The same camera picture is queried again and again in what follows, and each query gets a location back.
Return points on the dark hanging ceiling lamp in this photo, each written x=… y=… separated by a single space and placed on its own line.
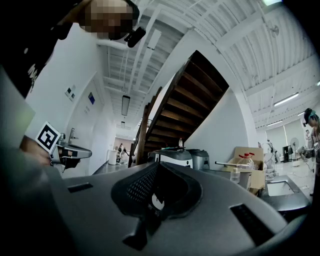
x=125 y=105

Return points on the standing fan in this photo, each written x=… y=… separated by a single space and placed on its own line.
x=295 y=145

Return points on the grey metal tube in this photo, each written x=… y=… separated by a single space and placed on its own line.
x=225 y=163

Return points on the clear plastic jug red cap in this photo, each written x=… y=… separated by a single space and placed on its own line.
x=245 y=162

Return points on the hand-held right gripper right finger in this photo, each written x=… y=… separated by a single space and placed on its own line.
x=212 y=225

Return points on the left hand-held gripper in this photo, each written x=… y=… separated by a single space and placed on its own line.
x=47 y=138

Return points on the person's left forearm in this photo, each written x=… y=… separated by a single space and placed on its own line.
x=32 y=150

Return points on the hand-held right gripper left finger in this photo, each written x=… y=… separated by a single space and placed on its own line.
x=95 y=212

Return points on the person's head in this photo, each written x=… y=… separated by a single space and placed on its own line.
x=110 y=17

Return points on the black head-worn camera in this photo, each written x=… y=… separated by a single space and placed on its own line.
x=135 y=37

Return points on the white door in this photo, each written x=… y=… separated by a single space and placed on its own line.
x=85 y=130

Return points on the person's black shirt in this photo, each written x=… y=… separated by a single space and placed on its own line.
x=30 y=50

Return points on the red label bottle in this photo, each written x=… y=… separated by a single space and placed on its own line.
x=180 y=143

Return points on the black and white machine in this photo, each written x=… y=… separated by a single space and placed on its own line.
x=175 y=158

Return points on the blue wall sign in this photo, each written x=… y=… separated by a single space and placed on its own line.
x=92 y=98

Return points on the cardboard box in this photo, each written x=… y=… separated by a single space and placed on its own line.
x=258 y=175

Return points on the ceiling light tube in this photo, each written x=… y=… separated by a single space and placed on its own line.
x=286 y=99

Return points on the brown wooden staircase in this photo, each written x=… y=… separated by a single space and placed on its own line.
x=190 y=100

